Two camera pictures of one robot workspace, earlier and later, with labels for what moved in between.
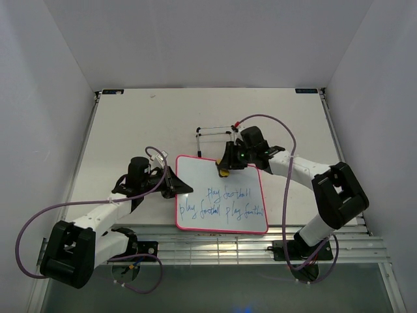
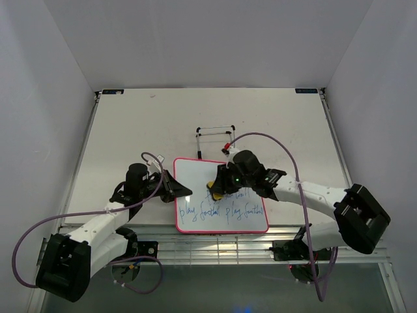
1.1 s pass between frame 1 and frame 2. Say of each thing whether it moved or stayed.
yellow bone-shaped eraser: moved
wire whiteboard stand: stayed
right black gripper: moved
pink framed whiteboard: stayed
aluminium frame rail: stayed
